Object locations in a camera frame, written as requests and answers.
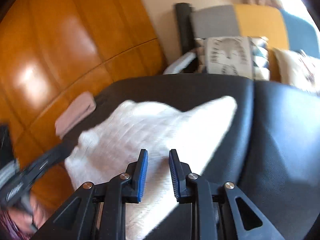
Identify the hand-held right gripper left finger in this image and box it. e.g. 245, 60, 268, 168
31, 149, 149, 240

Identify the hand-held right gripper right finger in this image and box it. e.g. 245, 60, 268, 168
169, 149, 285, 240

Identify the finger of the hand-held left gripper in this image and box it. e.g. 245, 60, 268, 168
21, 140, 77, 183

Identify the cream knitted sweater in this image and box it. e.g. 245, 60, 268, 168
64, 95, 238, 240

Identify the person's left forearm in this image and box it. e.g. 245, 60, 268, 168
0, 211, 28, 240

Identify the person's left hand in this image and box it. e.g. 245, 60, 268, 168
10, 197, 52, 230

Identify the pink folded garment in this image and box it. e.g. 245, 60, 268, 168
55, 91, 97, 138

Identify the wooden wardrobe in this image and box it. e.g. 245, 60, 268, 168
0, 0, 168, 205

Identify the tiger print cushion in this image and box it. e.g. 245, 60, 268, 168
195, 36, 270, 80

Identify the black rolled mat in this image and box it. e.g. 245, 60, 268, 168
175, 2, 197, 74

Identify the deer print cushion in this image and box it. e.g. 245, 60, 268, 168
272, 47, 320, 94

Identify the grey yellow blue sofa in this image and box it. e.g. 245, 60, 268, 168
164, 4, 320, 85

